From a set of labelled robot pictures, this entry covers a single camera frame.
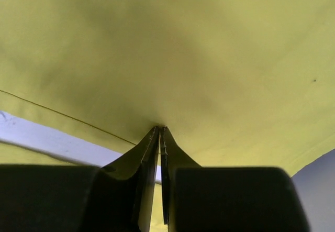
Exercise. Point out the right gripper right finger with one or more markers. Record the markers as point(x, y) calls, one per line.
point(197, 198)

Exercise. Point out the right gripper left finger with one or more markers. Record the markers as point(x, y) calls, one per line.
point(116, 197)

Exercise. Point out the yellow-green trousers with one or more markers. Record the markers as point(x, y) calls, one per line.
point(238, 82)

